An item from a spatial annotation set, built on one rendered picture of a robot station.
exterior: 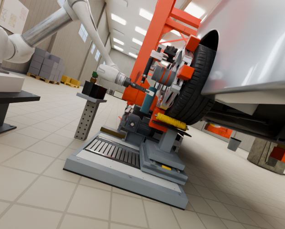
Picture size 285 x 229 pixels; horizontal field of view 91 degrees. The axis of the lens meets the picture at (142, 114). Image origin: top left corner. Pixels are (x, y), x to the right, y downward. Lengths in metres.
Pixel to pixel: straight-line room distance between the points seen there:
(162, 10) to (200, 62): 1.08
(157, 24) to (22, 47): 1.31
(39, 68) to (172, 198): 5.82
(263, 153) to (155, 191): 5.75
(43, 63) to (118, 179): 5.54
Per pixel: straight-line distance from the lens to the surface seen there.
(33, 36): 1.42
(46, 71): 6.09
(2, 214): 0.80
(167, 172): 1.16
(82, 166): 1.00
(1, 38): 1.30
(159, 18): 1.94
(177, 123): 1.16
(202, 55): 1.10
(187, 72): 0.96
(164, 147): 1.29
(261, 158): 6.55
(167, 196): 1.07
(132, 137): 1.69
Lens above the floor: 0.56
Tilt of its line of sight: 4 degrees down
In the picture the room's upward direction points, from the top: 21 degrees clockwise
